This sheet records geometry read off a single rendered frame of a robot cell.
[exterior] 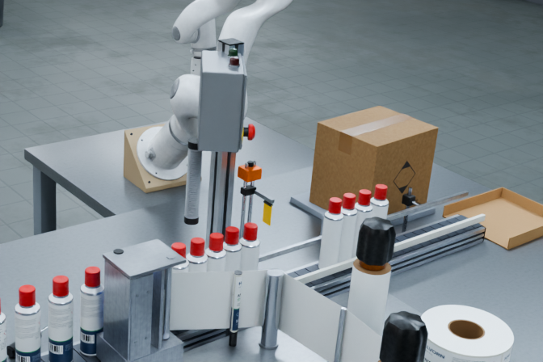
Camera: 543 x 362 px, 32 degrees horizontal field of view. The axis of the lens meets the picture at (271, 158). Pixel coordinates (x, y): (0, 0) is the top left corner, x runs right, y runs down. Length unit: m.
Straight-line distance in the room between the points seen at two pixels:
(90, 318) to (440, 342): 0.74
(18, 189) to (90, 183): 1.99
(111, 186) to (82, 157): 0.26
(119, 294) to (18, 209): 2.89
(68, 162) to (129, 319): 1.35
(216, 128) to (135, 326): 0.48
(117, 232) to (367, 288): 0.89
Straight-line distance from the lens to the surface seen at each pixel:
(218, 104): 2.09
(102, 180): 3.09
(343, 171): 2.84
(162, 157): 2.99
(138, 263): 1.95
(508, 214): 3.15
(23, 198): 4.94
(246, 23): 2.72
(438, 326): 2.07
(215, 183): 2.35
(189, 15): 3.03
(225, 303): 2.13
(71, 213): 4.77
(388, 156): 2.79
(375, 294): 2.17
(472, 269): 2.76
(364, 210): 2.50
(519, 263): 2.85
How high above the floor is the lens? 2.08
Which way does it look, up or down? 22 degrees down
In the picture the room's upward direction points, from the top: 5 degrees clockwise
